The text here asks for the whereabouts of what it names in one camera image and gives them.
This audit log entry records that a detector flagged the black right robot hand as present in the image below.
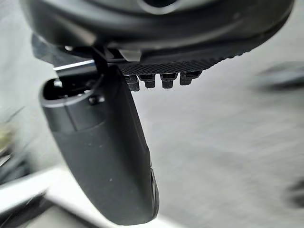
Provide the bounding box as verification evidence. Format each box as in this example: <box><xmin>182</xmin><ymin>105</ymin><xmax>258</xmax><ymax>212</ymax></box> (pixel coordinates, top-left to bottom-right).
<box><xmin>19</xmin><ymin>0</ymin><xmax>300</xmax><ymax>226</ymax></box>

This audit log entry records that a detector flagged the dark blurred floor object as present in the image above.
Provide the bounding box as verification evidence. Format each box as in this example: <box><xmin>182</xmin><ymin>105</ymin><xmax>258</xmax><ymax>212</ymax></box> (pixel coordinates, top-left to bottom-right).
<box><xmin>253</xmin><ymin>61</ymin><xmax>304</xmax><ymax>90</ymax></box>

